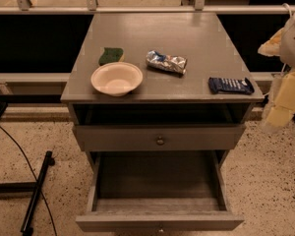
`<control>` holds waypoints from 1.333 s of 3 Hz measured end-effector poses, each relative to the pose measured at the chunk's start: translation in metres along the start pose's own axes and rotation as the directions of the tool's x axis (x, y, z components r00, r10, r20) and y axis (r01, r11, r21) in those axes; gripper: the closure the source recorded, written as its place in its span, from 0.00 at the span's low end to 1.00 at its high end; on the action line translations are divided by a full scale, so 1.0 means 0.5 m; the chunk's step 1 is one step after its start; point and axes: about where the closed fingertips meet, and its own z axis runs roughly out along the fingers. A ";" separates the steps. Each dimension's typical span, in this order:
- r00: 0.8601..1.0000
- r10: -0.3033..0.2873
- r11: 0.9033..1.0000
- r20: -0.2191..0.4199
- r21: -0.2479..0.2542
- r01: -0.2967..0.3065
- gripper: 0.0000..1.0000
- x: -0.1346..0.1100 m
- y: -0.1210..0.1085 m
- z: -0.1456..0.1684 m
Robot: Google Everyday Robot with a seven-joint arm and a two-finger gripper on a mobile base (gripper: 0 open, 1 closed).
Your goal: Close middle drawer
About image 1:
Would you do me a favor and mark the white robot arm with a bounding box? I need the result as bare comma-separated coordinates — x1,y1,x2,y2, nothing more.
258,4,295,133

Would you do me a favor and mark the green yellow sponge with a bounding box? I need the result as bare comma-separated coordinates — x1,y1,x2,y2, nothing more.
98,47,124,66

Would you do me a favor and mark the grey wooden drawer cabinet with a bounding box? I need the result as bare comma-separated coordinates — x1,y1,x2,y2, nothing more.
60,11,266,169

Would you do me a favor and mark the round metal drawer knob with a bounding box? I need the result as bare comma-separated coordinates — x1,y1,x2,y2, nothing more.
156,137,165,146

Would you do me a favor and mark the black floor cable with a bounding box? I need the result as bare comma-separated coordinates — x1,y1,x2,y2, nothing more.
0,123,59,236

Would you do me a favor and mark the blue snack packet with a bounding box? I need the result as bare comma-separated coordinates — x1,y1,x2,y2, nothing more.
208,78,255,95

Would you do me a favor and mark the black metal stand base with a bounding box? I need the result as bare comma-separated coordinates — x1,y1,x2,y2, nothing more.
0,150,55,236

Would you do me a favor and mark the grey drawer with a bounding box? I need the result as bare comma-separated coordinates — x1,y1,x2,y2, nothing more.
76,151,244,232
73,124,245,152

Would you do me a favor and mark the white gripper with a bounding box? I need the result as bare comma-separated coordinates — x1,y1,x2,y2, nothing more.
258,29,295,132

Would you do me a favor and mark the white paper bowl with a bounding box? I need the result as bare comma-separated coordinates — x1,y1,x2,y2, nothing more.
90,62,143,96

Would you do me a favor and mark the grey bottom drawer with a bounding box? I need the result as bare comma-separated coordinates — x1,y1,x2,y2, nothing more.
76,151,244,232

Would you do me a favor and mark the silver foil chip bag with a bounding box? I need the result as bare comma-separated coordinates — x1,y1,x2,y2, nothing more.
146,50,187,75

